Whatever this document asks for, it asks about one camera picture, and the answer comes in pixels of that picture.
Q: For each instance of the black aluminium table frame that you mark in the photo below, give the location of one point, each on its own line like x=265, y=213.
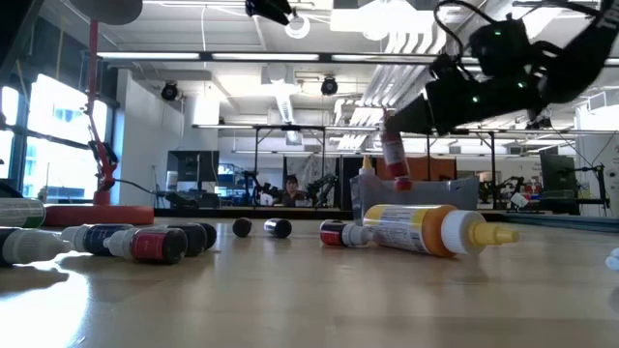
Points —
x=242, y=212

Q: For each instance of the small red-label food coloring bottle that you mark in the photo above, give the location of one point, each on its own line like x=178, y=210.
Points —
x=155, y=245

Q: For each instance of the large yellow food coloring bottle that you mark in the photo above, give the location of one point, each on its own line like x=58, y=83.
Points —
x=366, y=166

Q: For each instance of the large orange-yellow food coloring bottle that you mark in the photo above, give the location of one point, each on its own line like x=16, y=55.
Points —
x=416, y=229

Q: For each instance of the red desk lamp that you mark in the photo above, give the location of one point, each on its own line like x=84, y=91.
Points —
x=97, y=215

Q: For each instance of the black background robot arm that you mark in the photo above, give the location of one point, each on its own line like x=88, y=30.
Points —
x=256, y=186
x=325, y=183

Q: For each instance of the black ceiling spotlight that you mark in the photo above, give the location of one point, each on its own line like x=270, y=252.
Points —
x=329, y=86
x=169, y=91

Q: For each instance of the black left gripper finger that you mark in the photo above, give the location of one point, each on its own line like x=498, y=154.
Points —
x=281, y=12
x=258, y=7

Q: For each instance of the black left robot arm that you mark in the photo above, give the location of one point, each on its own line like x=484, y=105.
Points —
x=12, y=29

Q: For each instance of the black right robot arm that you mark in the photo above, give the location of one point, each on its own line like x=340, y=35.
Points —
x=585, y=53

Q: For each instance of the small blue-label food coloring bottle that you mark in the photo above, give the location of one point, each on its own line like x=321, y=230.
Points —
x=99, y=238

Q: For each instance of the large green food coloring bottle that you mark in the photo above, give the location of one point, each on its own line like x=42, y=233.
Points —
x=21, y=212

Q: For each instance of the small black round cap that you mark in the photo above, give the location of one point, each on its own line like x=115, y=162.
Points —
x=242, y=227

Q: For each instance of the black cabinet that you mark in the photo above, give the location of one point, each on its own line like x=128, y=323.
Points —
x=191, y=166

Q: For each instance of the black ceiling light rail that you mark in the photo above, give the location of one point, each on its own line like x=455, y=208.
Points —
x=208, y=56

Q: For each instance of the large red food coloring bottle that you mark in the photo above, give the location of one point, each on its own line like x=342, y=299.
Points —
x=395, y=154

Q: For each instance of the person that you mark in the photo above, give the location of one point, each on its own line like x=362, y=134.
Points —
x=291, y=189

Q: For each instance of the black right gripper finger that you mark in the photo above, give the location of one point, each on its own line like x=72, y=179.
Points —
x=411, y=118

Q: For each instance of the black background workstation frame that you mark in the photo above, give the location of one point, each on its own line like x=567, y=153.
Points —
x=492, y=159
x=290, y=127

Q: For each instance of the black background stand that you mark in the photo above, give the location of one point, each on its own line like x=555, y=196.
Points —
x=601, y=188

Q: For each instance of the grey translucent plastic bin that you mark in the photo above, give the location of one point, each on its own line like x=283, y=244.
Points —
x=435, y=193

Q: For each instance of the white ceiling duct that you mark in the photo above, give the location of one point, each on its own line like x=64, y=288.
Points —
x=285, y=104

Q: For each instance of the black background monitor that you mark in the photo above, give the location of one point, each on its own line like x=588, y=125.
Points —
x=556, y=174

